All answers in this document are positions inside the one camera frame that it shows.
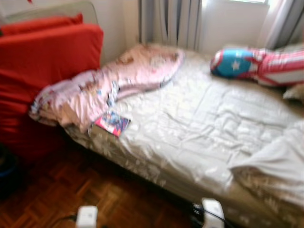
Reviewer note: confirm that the anime cover comic book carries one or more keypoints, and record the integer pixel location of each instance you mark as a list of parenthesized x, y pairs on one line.
[(112, 123)]

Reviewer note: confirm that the bed with grey floral sheet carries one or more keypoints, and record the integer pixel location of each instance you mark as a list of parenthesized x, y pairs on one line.
[(199, 123)]

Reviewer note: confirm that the folded grey floral duvet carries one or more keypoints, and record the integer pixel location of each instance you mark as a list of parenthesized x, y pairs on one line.
[(275, 161)]

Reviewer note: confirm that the grey floral pillow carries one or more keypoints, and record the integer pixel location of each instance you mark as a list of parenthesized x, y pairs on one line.
[(294, 91)]

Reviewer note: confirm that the Captain America body pillow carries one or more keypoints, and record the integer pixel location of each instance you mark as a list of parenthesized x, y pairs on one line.
[(256, 64)]

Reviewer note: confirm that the pink cartoon print blanket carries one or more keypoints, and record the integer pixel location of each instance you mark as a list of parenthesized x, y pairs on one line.
[(95, 88)]

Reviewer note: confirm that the grey curtain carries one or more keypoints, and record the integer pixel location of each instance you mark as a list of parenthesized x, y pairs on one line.
[(171, 21), (285, 23)]

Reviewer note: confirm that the large red covered cushion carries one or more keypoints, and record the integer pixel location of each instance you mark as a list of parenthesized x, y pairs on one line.
[(42, 71)]

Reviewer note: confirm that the small red covered cushion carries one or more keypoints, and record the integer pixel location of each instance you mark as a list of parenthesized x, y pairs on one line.
[(38, 24)]

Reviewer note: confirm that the white quilted upright mattress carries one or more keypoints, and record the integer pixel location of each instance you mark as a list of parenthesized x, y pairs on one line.
[(57, 9)]

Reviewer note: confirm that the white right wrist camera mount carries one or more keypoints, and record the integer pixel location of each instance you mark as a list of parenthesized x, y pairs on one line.
[(213, 213)]

